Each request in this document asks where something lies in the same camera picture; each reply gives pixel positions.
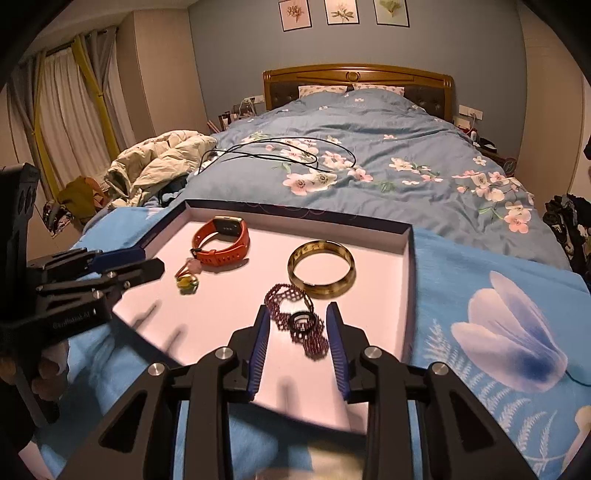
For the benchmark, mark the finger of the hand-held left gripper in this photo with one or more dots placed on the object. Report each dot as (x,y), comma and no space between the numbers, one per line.
(138,272)
(120,256)

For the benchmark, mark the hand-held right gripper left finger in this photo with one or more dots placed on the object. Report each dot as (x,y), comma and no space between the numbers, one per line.
(261,350)

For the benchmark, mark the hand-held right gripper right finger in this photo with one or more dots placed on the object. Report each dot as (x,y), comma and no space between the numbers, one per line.
(337,350)

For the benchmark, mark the amber bangle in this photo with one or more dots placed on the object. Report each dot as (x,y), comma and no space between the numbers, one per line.
(323,290)

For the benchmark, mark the dark blue shallow box tray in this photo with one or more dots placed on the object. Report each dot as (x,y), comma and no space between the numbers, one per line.
(258,258)

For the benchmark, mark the orange wrist watch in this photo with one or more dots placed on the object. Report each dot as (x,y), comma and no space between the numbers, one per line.
(231,256)

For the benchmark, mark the person's left hand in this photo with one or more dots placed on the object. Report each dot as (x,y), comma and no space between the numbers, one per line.
(48,374)

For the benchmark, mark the patterned cloth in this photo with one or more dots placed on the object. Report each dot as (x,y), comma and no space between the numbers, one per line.
(57,219)

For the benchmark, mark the olive clothing heap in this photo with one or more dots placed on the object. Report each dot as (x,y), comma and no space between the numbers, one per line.
(83,196)

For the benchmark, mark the beige puffer jacket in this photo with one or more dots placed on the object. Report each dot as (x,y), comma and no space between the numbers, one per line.
(161,161)

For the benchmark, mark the blue flower printed blanket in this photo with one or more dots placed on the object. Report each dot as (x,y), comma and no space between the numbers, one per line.
(485,360)

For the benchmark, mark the white and yellow curtains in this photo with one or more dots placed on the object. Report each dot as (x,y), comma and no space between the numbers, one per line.
(69,110)

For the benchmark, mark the cluttered bedside table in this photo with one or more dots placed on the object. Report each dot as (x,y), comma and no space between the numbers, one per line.
(235,117)

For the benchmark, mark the grey-blue floral duvet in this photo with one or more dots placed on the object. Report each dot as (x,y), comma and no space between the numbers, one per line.
(392,152)

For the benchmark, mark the dark bedside table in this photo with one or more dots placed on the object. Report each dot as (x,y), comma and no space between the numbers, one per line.
(489,147)

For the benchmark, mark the floral pillow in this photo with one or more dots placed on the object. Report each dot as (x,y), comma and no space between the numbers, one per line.
(323,90)
(378,89)

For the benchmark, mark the pile of dark clothes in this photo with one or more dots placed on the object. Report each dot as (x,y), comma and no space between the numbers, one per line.
(568,230)

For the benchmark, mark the wooden bed headboard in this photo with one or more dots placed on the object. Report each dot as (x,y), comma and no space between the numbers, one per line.
(355,73)

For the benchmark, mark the framed pink flower picture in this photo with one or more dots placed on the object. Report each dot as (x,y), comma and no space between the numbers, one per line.
(294,14)

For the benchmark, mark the framed white flower picture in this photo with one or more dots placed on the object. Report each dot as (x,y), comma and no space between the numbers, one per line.
(341,11)

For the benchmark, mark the framed green leaf picture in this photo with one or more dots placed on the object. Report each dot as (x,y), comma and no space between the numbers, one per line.
(391,11)

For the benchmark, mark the white wall socket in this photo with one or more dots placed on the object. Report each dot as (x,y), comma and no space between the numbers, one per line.
(470,111)
(253,98)

